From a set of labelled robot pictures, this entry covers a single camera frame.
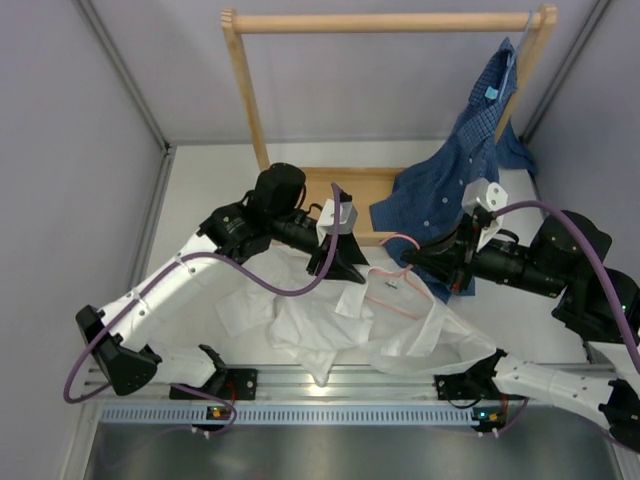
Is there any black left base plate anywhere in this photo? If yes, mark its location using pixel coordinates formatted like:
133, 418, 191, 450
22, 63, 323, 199
224, 368, 258, 402

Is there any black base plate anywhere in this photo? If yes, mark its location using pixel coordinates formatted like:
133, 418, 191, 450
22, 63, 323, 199
434, 373, 479, 402
224, 368, 258, 402

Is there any right aluminium frame post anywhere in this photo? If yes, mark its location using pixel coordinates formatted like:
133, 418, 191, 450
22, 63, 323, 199
526, 1, 639, 236

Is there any wooden clothes rack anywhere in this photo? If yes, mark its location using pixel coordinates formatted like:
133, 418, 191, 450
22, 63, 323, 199
220, 3, 558, 247

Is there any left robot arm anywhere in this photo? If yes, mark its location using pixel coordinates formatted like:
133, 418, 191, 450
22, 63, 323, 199
75, 163, 367, 399

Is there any pink wire hanger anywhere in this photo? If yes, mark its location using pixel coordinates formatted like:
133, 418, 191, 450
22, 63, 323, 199
365, 263, 437, 320

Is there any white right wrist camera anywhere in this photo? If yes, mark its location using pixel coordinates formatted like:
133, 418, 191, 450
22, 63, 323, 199
461, 178, 508, 252

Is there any blue checkered shirt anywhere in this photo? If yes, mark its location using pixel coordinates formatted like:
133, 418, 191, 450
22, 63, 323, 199
368, 37, 539, 304

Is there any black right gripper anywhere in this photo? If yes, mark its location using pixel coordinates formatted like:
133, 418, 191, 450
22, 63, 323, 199
400, 216, 566, 300

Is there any aluminium frame post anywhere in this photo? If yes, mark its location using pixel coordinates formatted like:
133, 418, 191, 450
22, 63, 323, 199
526, 1, 639, 236
74, 0, 176, 236

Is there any aluminium mounting rail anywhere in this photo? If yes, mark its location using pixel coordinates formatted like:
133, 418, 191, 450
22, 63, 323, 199
84, 363, 621, 402

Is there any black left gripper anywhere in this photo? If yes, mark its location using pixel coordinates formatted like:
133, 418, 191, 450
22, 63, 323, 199
269, 211, 370, 284

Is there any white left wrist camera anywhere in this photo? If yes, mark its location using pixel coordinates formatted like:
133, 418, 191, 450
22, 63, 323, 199
316, 199, 358, 242

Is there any white shirt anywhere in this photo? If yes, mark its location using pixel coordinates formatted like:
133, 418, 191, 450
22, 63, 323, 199
208, 259, 497, 386

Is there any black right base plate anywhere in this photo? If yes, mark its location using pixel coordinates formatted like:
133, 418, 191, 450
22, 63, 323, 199
434, 373, 479, 402

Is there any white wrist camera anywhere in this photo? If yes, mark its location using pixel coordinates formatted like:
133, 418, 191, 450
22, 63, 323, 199
461, 178, 508, 252
316, 199, 358, 242

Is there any slotted grey cable duct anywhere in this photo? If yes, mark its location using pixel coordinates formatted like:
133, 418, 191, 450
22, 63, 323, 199
100, 403, 498, 427

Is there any light blue wire hanger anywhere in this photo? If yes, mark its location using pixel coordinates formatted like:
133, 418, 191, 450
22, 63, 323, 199
500, 10, 535, 96

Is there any left aluminium frame post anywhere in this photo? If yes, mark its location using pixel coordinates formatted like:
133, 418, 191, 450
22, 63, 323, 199
74, 0, 176, 236

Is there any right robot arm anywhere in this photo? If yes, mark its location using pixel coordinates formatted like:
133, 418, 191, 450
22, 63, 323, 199
401, 207, 639, 451

